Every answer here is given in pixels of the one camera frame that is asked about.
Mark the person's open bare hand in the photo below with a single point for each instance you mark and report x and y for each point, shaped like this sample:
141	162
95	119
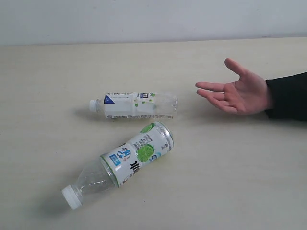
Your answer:
247	96

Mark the lime label clear bottle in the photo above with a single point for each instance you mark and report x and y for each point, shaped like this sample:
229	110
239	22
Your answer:
111	170

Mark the clear bottle blue white label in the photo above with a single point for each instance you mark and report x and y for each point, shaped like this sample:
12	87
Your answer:
136	105

